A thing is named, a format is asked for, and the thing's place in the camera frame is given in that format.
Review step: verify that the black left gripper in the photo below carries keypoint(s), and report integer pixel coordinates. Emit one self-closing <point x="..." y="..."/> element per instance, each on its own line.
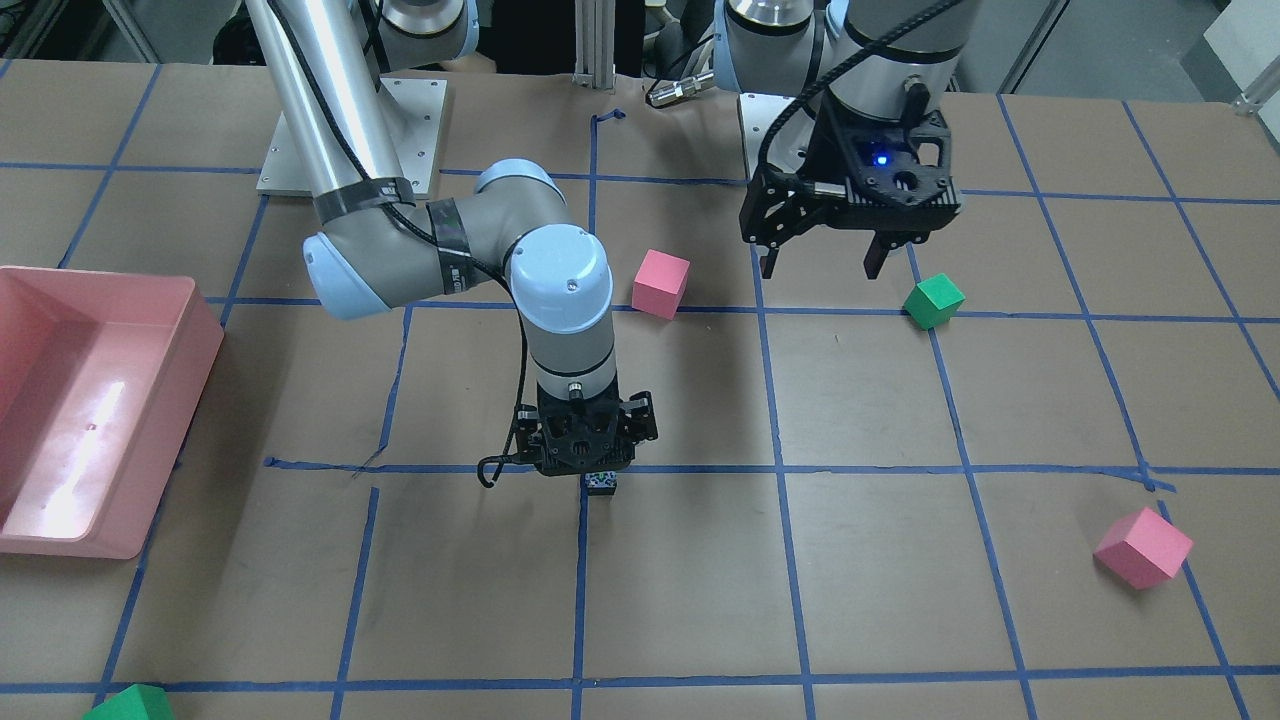
<point x="829" y="150"/>

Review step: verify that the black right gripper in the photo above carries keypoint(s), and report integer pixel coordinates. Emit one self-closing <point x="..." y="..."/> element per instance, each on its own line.
<point x="641" y="419"/>

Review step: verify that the yellow push button switch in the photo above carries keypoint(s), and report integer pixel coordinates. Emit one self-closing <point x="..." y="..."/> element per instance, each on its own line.
<point x="600" y="483"/>

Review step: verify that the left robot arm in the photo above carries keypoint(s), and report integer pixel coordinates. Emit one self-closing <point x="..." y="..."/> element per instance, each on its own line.
<point x="889" y="61"/>

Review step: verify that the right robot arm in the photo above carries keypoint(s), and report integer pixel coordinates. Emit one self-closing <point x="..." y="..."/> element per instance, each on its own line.
<point x="379" y="248"/>

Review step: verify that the green cube near base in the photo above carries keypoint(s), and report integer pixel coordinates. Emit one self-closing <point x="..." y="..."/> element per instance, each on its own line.
<point x="933" y="301"/>

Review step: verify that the pink cube near base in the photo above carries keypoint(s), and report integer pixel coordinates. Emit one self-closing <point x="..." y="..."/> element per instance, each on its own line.
<point x="659" y="284"/>

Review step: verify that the pink cube far side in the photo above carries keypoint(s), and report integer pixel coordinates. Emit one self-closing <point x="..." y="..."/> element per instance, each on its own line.
<point x="1143" y="549"/>

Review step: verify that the pink plastic bin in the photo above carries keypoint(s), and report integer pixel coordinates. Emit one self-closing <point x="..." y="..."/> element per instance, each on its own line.
<point x="101" y="374"/>

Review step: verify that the green cube far corner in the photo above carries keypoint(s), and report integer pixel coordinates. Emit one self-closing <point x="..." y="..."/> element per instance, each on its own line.
<point x="136" y="702"/>

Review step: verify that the aluminium frame post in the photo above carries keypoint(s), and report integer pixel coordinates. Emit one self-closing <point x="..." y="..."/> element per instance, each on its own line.
<point x="594" y="44"/>

